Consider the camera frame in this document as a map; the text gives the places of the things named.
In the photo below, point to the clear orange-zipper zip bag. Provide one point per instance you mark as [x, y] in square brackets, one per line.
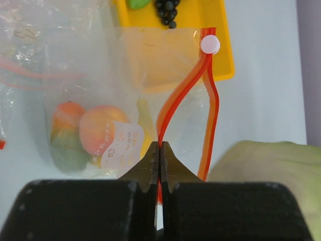
[107, 99]

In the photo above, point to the dark toy grape bunch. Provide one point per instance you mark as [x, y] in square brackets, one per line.
[167, 12]

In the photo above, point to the yellow plastic bin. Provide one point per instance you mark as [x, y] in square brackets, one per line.
[158, 58]

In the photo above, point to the clear blue-zipper zip bag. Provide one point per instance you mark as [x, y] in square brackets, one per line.
[25, 50]

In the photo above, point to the yellow toy banana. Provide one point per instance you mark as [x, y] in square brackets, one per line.
[146, 122]

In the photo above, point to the peach toy fruit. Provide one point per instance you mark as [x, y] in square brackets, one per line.
[97, 128]

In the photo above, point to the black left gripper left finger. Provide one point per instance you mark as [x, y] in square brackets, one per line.
[96, 209]

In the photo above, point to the orange green toy mango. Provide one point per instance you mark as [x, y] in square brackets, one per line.
[67, 152]

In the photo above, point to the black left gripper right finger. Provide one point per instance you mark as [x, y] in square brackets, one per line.
[198, 210]

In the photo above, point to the green toy vegetable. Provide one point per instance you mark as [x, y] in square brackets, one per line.
[138, 4]

